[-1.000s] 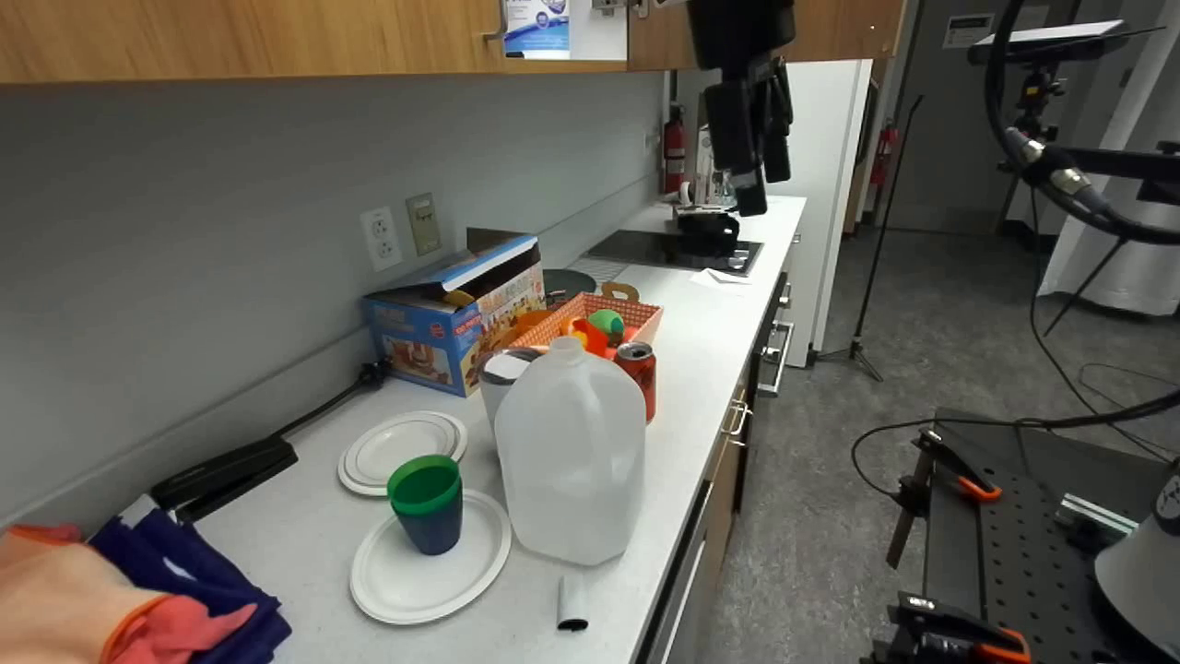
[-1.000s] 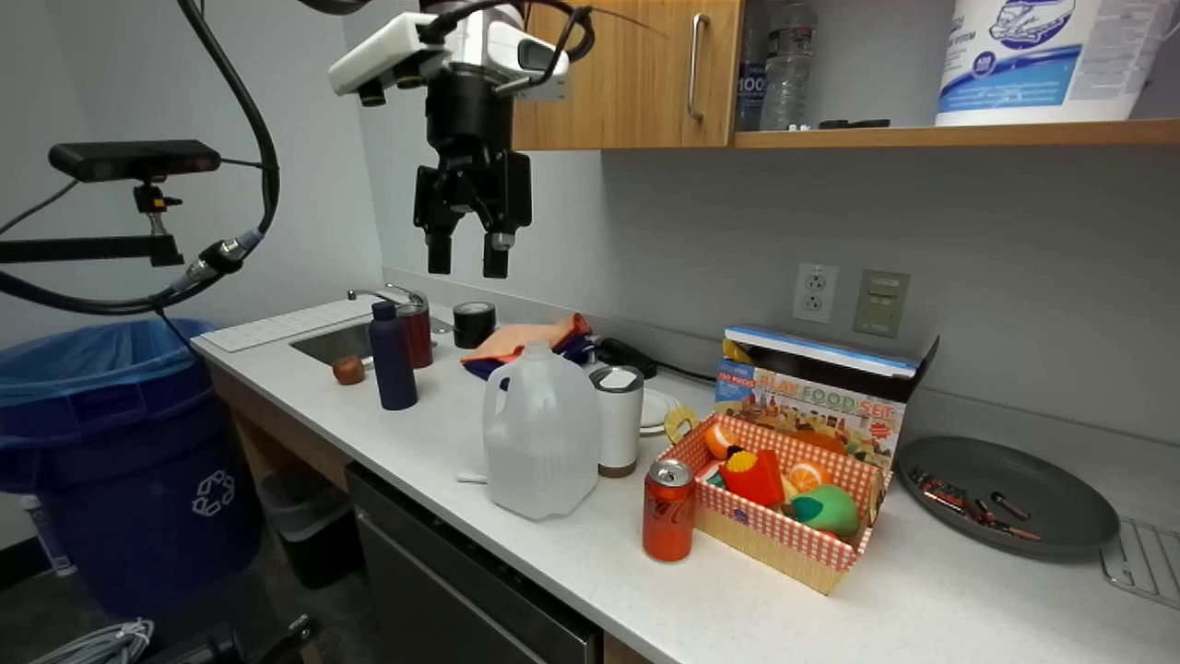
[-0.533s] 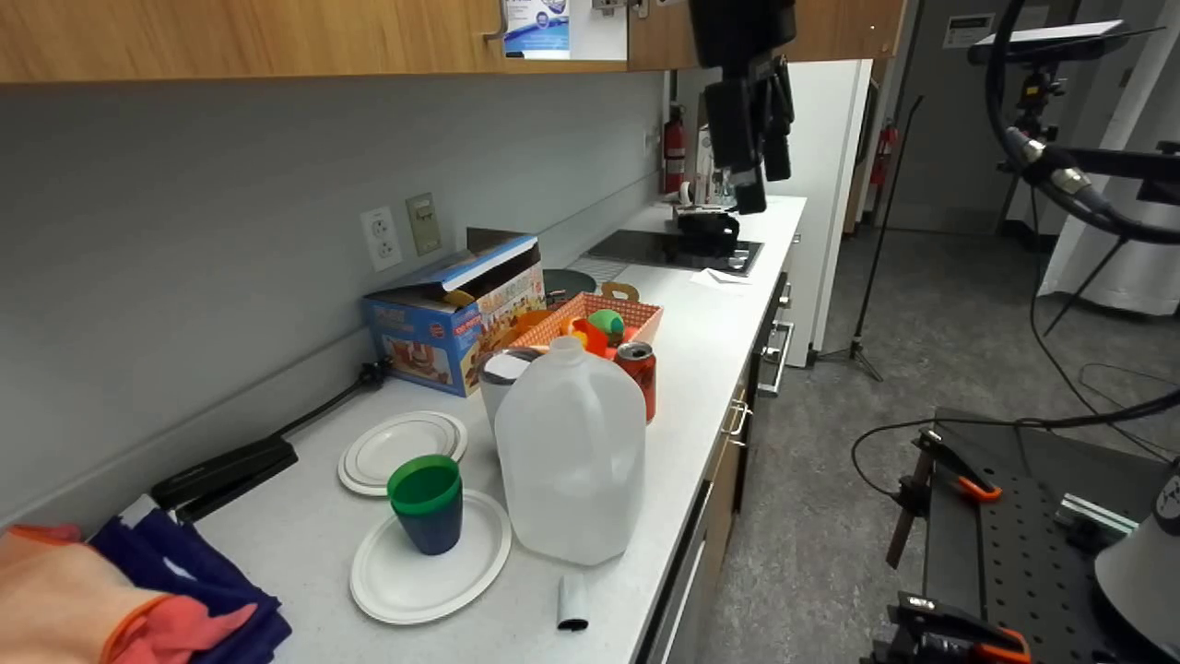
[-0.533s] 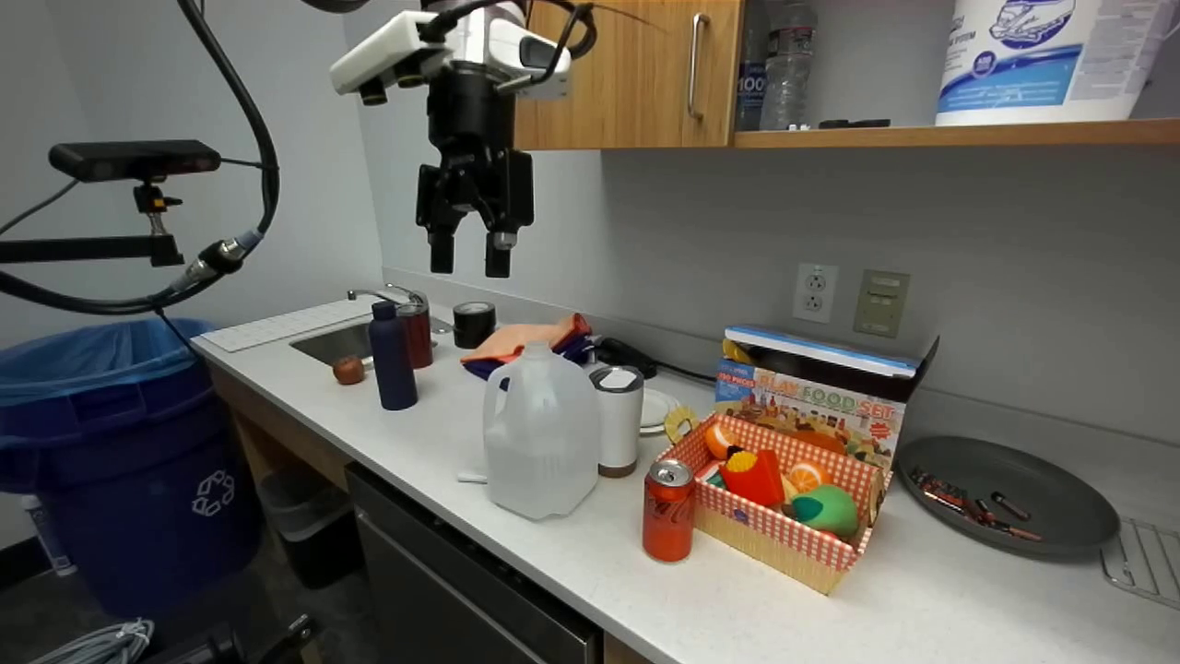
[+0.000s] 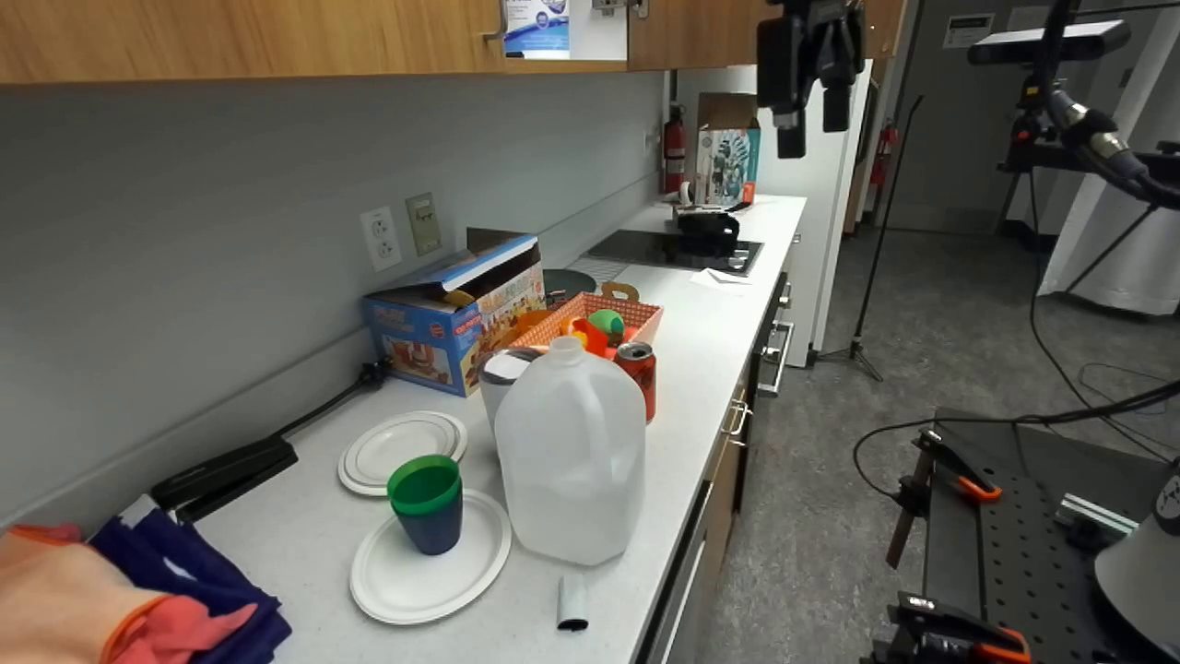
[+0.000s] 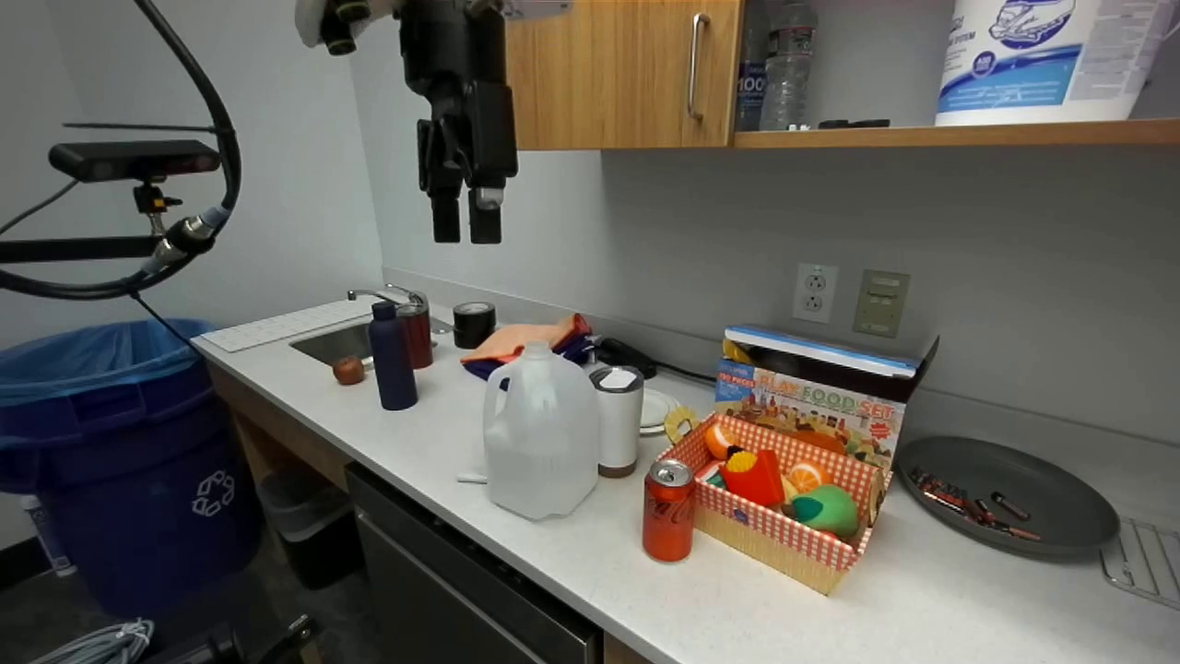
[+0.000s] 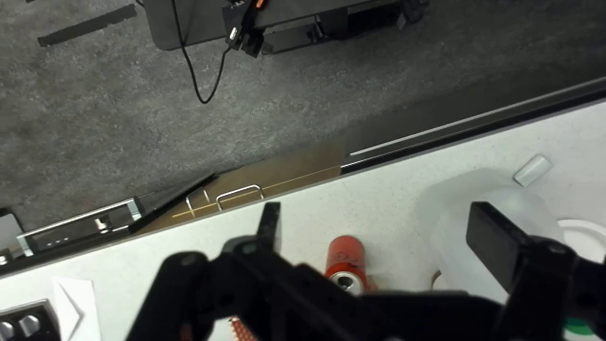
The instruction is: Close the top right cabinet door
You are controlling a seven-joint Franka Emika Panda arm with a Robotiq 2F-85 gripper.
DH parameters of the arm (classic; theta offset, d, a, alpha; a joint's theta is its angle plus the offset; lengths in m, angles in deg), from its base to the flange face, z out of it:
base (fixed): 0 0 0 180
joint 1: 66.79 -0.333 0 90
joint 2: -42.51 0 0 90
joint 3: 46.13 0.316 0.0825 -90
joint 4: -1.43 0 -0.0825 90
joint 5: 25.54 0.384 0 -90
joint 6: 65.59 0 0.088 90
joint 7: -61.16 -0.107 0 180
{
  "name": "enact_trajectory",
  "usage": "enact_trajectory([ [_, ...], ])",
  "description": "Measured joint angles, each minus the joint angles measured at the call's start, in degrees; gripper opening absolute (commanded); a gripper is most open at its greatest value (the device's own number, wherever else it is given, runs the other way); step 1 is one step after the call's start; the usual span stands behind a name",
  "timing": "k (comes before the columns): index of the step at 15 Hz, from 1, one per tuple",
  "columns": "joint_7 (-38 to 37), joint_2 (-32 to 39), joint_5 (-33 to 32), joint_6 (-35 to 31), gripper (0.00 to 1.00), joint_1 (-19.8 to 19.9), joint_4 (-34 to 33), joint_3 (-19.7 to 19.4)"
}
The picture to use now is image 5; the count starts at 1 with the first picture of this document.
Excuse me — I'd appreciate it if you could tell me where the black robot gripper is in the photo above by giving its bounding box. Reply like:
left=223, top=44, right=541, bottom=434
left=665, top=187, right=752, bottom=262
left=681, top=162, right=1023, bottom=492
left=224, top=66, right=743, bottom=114
left=752, top=0, right=870, bottom=162

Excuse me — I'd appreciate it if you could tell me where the wooden cabinet door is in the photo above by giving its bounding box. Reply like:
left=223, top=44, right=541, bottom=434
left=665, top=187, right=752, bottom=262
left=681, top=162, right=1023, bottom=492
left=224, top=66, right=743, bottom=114
left=0, top=0, right=511, bottom=87
left=622, top=0, right=782, bottom=75

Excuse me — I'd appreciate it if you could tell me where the red fire extinguisher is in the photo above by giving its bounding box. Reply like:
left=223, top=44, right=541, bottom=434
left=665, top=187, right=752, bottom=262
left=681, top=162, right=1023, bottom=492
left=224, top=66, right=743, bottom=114
left=656, top=102, right=694, bottom=198
left=867, top=122, right=906, bottom=210

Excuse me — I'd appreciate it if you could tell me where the brown cardboard box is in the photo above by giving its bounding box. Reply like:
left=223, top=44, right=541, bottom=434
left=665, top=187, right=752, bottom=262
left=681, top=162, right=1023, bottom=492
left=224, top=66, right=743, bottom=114
left=694, top=87, right=759, bottom=134

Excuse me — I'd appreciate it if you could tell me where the teal printed box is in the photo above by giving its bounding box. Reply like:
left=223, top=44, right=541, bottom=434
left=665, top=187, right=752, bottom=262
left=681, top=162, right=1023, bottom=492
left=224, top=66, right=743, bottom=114
left=694, top=122, right=764, bottom=208

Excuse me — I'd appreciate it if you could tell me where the white refrigerator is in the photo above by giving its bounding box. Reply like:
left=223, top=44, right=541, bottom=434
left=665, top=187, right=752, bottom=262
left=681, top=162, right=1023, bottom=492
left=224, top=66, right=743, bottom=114
left=749, top=55, right=879, bottom=372

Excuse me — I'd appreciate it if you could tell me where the black tripod stand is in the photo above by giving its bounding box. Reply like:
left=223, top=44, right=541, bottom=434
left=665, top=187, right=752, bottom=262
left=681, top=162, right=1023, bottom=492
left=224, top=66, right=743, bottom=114
left=845, top=92, right=929, bottom=385

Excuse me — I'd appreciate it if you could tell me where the small white cup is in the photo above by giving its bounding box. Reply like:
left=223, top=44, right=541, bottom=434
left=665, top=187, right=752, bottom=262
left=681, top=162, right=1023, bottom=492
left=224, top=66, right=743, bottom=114
left=675, top=172, right=718, bottom=215

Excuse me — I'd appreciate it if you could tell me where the black pot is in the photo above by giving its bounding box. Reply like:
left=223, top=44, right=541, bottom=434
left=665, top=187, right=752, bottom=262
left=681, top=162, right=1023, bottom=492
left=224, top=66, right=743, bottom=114
left=670, top=201, right=744, bottom=262

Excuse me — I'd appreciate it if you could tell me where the black oven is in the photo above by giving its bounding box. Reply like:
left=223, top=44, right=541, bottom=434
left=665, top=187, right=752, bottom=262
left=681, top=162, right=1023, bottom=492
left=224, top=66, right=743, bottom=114
left=749, top=268, right=799, bottom=398

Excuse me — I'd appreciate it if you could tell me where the green toy ball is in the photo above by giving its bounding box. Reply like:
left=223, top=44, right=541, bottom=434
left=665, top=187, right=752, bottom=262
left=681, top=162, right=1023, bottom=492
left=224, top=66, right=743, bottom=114
left=587, top=305, right=632, bottom=345

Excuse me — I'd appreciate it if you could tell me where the blue white package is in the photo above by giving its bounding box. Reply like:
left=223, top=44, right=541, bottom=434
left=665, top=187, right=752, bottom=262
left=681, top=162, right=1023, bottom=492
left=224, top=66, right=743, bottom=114
left=500, top=0, right=577, bottom=58

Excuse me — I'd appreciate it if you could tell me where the dark round plate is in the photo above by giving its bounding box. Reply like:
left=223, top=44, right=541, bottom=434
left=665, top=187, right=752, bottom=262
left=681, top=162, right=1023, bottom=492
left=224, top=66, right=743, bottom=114
left=538, top=264, right=605, bottom=312

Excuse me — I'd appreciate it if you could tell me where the red soda can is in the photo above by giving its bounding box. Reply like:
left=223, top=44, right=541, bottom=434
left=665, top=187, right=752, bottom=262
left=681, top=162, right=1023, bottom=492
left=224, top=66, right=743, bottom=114
left=611, top=340, right=665, bottom=429

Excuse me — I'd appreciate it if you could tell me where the orange toy fruit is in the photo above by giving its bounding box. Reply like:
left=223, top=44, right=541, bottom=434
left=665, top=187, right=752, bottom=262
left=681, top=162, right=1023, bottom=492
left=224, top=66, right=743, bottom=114
left=562, top=312, right=611, bottom=363

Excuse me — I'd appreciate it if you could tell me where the white curtain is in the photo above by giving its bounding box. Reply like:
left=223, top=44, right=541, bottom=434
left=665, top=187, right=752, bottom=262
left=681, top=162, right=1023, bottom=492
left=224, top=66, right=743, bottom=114
left=1000, top=2, right=1180, bottom=321

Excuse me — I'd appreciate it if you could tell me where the red checkered cardboard tray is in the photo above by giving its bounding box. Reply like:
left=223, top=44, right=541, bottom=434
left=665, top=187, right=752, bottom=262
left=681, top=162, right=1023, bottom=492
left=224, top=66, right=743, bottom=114
left=504, top=289, right=669, bottom=372

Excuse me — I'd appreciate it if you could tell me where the wooden drawer front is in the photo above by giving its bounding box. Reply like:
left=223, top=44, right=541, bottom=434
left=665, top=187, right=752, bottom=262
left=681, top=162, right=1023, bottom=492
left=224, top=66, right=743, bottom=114
left=702, top=364, right=758, bottom=584

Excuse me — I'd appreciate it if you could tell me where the translucent plastic milk jug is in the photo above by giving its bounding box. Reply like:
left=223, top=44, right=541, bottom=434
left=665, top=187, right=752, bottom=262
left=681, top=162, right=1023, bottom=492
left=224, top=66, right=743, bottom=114
left=490, top=337, right=654, bottom=572

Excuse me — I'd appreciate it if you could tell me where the colorful toy food box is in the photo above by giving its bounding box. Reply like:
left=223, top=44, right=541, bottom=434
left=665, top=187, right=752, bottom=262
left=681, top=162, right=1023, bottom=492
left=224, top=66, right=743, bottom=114
left=358, top=233, right=554, bottom=403

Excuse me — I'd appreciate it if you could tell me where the black perforated table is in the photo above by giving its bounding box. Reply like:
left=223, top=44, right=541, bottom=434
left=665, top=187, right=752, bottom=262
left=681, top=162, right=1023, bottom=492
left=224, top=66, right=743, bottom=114
left=920, top=417, right=1180, bottom=664

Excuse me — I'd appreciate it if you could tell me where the black dishwasher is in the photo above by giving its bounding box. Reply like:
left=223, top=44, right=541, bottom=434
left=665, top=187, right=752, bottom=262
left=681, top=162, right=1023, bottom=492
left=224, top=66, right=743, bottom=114
left=638, top=471, right=718, bottom=664

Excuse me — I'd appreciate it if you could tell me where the green plastic cup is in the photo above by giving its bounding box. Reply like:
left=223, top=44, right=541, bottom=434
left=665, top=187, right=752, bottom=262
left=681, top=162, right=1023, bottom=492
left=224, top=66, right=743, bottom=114
left=384, top=450, right=466, bottom=520

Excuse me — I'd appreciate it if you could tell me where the white plate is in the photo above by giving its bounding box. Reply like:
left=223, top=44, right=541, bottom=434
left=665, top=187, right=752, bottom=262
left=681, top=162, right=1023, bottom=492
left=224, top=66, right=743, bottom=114
left=347, top=488, right=517, bottom=629
left=336, top=404, right=472, bottom=501

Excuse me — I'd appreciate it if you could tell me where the small white tube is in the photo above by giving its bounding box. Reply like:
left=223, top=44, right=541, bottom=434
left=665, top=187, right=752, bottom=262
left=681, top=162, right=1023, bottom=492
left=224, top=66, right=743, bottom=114
left=554, top=572, right=595, bottom=638

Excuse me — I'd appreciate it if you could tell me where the blue plastic cup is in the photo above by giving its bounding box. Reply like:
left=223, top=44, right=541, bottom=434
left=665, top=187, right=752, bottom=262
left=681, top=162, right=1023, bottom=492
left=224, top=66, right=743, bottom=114
left=393, top=495, right=469, bottom=559

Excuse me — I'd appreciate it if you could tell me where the black stapler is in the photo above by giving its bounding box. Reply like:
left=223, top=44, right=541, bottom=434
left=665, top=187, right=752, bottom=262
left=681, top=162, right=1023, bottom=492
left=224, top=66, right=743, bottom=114
left=149, top=430, right=302, bottom=527

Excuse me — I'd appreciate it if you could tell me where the dark blue cloth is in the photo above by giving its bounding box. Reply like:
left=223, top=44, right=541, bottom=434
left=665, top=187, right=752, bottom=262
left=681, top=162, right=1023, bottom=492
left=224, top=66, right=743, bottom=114
left=90, top=505, right=297, bottom=664

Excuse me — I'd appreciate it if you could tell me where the orange cloth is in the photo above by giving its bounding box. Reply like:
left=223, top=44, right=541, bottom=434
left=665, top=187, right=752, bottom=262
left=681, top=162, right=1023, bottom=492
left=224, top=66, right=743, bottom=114
left=0, top=524, right=266, bottom=664

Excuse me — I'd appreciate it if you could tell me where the black cable silver connector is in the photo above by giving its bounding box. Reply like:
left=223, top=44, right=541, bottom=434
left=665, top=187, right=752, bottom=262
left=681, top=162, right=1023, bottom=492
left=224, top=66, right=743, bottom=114
left=1035, top=82, right=1180, bottom=210

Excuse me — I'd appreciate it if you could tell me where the black floor cable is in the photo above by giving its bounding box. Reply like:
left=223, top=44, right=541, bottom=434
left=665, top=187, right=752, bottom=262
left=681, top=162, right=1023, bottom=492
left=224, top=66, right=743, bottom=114
left=849, top=377, right=1180, bottom=501

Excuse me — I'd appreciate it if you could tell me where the orange handled clamp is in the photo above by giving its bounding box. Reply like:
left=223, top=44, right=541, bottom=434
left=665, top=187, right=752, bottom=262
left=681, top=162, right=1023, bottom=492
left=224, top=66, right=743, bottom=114
left=885, top=589, right=1042, bottom=664
left=883, top=429, right=1008, bottom=572

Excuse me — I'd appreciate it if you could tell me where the beige switch plate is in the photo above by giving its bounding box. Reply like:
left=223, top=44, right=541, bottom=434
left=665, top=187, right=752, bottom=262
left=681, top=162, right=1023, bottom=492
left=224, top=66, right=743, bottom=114
left=404, top=187, right=447, bottom=262

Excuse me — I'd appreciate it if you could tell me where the white wall outlet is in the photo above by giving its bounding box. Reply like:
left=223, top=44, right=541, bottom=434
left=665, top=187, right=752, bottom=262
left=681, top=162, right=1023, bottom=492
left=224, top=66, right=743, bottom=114
left=358, top=201, right=411, bottom=276

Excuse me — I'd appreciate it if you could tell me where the silver metal bracket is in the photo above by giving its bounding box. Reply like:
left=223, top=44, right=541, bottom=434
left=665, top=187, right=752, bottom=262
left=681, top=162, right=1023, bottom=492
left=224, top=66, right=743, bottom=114
left=1055, top=488, right=1142, bottom=543

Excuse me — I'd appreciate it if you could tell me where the black power cord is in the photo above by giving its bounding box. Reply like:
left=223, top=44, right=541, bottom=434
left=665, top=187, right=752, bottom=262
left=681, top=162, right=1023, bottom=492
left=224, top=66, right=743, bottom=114
left=276, top=359, right=396, bottom=441

